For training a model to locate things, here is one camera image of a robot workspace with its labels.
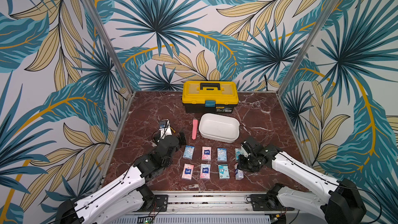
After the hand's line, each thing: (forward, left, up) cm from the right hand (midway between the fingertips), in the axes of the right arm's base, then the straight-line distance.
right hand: (238, 167), depth 80 cm
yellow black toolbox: (+39, +12, +12) cm, 42 cm away
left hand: (+13, +32, +15) cm, 38 cm away
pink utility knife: (+26, +22, -3) cm, 34 cm away
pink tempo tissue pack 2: (-1, +26, -2) cm, 26 cm away
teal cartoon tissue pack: (+9, -2, -2) cm, 10 cm away
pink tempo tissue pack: (+9, +16, -3) cm, 18 cm away
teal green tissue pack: (-1, +7, -3) cm, 8 cm away
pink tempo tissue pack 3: (-1, +17, -3) cm, 17 cm away
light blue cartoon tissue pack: (+10, +26, -2) cm, 28 cm away
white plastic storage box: (+26, +6, -4) cm, 27 cm away
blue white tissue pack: (+8, +7, -3) cm, 11 cm away
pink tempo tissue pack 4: (-4, 0, +1) cm, 4 cm away
